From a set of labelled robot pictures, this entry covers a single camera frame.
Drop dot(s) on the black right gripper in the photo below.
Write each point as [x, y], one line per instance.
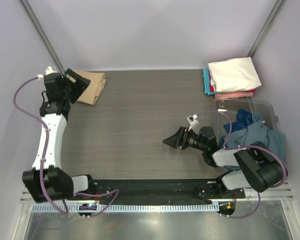
[179, 138]

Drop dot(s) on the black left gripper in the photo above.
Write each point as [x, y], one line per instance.
[80, 84]

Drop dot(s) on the beige t shirt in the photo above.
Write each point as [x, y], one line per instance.
[93, 91]

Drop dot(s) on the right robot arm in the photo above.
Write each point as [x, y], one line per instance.
[253, 166]

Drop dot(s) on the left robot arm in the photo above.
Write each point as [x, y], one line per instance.
[46, 180]

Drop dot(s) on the clear plastic bin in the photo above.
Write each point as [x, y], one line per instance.
[230, 107]

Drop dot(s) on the teal folded t shirt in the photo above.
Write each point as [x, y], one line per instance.
[208, 89]

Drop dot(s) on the dark blue t shirt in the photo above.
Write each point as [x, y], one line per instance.
[244, 118]

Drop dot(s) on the grey blue t shirt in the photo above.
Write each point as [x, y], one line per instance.
[256, 132]

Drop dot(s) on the white folded t shirt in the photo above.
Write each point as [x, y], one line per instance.
[234, 75]

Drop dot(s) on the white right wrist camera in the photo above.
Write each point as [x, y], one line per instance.
[193, 121]

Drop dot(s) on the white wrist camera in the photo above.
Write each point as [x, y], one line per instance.
[193, 121]
[49, 70]

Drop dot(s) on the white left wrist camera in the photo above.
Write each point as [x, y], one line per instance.
[49, 70]

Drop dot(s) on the white slotted cable duct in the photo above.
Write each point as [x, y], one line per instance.
[81, 207]

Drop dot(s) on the left aluminium corner post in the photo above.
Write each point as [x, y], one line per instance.
[41, 34]

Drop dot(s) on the aluminium corner post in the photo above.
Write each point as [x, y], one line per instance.
[41, 34]
[266, 27]

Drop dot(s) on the aluminium frame rail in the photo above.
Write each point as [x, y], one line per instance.
[283, 192]

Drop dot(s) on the right aluminium corner post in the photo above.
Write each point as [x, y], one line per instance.
[266, 27]

